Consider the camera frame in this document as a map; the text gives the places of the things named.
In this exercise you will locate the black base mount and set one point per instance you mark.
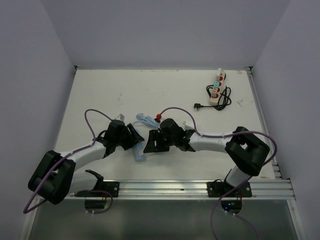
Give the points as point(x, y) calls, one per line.
point(217, 188)
point(91, 184)

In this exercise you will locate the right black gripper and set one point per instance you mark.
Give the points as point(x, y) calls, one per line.
point(154, 135)

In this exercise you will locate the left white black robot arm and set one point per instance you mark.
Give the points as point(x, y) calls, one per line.
point(55, 177)

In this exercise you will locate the white plug adapter on strip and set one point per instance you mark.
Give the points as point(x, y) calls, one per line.
point(218, 74)

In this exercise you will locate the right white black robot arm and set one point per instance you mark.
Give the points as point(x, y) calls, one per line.
point(246, 150)

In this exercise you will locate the light blue power strip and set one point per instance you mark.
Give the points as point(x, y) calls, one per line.
point(138, 152)

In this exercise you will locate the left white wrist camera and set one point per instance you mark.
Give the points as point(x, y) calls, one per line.
point(120, 117)

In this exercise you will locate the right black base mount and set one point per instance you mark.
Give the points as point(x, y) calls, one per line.
point(217, 188)

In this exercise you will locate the right aluminium side rail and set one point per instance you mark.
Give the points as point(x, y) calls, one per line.
point(274, 162)

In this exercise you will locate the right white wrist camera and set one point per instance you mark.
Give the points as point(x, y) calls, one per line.
point(187, 125)

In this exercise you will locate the beige red power strip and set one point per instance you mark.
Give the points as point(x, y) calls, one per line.
point(214, 95)

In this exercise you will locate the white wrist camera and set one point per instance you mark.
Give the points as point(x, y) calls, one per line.
point(120, 117)
point(187, 125)

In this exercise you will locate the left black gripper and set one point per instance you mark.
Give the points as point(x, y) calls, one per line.
point(133, 138)

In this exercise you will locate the aluminium mounting rail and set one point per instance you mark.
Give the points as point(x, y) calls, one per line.
point(197, 190)

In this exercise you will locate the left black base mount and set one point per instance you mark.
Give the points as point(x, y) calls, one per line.
point(91, 184)

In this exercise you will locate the cyan plug on strip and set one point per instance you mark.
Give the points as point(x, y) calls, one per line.
point(216, 86)

